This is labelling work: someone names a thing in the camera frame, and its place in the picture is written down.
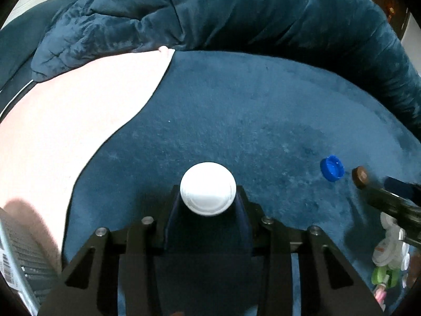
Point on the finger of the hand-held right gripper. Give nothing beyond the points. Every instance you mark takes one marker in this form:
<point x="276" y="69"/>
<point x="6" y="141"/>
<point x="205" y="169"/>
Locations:
<point x="403" y="187"/>
<point x="391" y="202"/>

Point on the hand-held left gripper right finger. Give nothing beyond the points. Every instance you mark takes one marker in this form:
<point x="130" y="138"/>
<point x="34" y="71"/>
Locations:
<point x="245" y="220"/>

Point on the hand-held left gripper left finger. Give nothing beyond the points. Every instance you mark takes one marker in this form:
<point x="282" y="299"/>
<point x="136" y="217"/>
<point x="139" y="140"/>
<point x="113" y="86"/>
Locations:
<point x="171" y="220"/>

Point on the brown bottle cap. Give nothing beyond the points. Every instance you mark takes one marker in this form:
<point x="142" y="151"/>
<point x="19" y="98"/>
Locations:
<point x="360" y="177"/>

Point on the white round plastic cap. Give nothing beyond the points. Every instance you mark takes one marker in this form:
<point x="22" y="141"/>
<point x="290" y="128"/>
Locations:
<point x="208" y="189"/>

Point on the grey-blue perforated plastic basket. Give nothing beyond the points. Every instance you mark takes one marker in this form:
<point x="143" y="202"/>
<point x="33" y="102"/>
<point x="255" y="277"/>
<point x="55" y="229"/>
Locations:
<point x="23" y="263"/>

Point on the green plastic item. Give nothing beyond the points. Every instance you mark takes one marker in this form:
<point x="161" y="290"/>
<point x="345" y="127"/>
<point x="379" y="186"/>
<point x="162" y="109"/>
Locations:
<point x="383" y="275"/>

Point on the blue bottle cap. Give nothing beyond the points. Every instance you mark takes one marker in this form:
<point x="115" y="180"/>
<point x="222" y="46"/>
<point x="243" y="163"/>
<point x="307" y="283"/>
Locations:
<point x="332" y="168"/>

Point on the pink plastic item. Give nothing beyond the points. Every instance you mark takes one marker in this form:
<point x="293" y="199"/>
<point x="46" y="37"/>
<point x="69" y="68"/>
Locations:
<point x="381" y="293"/>

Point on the blue fleece bed sheet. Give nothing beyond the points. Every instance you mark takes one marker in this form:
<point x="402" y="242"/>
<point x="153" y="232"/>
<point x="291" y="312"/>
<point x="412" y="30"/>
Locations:
<point x="246" y="112"/>

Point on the pink towel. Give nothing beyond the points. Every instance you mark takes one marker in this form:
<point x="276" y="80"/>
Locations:
<point x="65" y="121"/>

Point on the dark blue plush blanket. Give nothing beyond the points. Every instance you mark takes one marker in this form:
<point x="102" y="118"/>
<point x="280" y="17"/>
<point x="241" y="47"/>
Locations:
<point x="213" y="10"/>

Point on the blue pillow with white piping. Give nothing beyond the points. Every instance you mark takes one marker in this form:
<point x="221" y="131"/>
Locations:
<point x="14" y="46"/>

